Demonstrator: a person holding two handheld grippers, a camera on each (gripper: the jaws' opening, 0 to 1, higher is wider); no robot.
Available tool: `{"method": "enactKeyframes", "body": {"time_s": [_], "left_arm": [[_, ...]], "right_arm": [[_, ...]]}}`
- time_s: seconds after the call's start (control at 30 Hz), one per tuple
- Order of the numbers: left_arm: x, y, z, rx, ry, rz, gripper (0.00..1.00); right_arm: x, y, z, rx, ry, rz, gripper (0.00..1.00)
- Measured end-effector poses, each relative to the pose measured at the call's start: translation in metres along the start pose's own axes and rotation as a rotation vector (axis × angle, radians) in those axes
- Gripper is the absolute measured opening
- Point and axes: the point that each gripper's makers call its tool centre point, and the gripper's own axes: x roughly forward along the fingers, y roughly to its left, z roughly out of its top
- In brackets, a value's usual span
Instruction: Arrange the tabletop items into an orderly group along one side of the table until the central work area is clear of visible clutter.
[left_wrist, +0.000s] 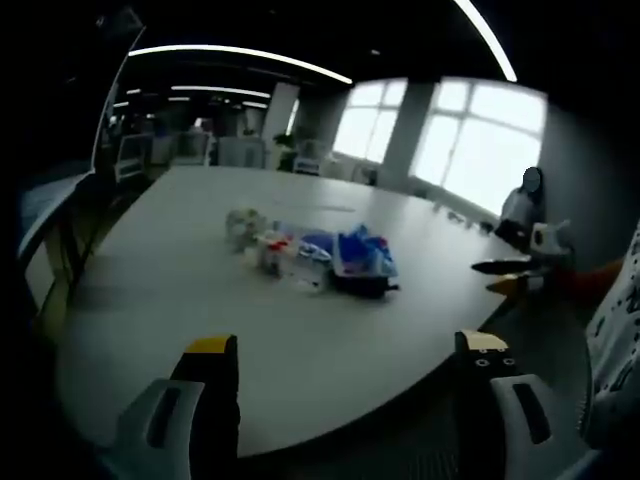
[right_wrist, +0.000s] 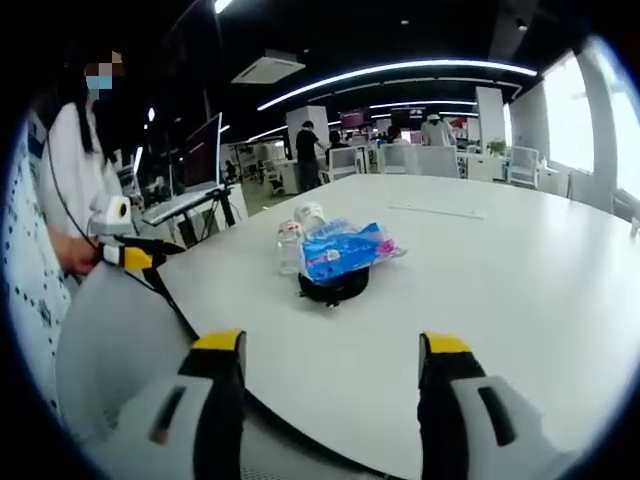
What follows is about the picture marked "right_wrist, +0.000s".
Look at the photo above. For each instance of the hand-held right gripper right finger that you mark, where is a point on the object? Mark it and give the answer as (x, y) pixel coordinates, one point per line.
(445, 400)

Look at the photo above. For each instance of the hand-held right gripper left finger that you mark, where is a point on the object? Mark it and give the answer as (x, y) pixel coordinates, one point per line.
(220, 400)

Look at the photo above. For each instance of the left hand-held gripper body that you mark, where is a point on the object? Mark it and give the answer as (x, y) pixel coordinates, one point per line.
(118, 210)

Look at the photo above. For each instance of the clear plastic bottle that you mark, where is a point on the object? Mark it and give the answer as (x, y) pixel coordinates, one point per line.
(289, 247)

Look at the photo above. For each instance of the white paper cup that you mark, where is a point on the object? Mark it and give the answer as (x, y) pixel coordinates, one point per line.
(311, 212)

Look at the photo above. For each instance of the black round bowl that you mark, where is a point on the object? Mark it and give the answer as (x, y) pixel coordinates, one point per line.
(335, 290)

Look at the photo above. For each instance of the blue plastic packet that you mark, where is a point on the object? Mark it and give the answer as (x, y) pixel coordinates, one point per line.
(345, 250)

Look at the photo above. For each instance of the white tabletop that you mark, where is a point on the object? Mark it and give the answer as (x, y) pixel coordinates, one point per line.
(450, 290)

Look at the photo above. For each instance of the person's left hand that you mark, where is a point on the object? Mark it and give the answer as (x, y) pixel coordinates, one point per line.
(82, 257)

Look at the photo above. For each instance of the white stand tray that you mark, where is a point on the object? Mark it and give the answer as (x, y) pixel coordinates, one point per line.
(180, 202)

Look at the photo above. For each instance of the person's white shirt torso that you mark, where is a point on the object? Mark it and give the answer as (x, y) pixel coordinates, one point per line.
(70, 150)

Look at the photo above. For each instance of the grey chair back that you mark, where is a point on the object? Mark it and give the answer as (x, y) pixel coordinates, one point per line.
(115, 350)

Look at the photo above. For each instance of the computer monitor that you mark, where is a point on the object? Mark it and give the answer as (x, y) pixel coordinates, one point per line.
(202, 157)

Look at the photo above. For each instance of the white dotted cloth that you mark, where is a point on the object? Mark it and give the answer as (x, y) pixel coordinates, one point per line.
(25, 260)

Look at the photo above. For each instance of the white office chair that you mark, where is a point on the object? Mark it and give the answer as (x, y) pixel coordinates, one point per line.
(436, 161)
(344, 164)
(397, 159)
(523, 166)

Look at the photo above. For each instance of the ceiling air vent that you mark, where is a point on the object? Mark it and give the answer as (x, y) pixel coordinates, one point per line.
(269, 67)

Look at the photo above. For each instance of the green potted plant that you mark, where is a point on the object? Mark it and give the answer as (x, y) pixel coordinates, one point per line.
(497, 146)

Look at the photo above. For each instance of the curved ceiling light strip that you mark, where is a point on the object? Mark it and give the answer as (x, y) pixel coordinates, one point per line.
(400, 69)

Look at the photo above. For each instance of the purple wall screen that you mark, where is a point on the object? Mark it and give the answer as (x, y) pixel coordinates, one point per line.
(354, 119)

